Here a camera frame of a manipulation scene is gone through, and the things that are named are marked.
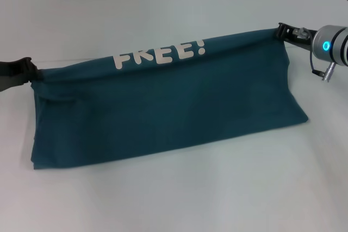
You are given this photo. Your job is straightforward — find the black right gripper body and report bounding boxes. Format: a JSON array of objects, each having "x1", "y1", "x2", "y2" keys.
[{"x1": 282, "y1": 24, "x2": 318, "y2": 53}]

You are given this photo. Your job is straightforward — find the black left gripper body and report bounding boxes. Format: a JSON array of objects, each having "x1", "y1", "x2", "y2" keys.
[{"x1": 0, "y1": 57, "x2": 33, "y2": 95}]

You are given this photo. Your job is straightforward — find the teal blue t-shirt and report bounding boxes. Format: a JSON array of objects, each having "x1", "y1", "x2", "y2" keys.
[{"x1": 30, "y1": 27, "x2": 309, "y2": 171}]

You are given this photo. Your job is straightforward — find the right arm connector cable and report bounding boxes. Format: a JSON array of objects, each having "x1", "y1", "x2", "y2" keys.
[{"x1": 293, "y1": 27, "x2": 337, "y2": 82}]

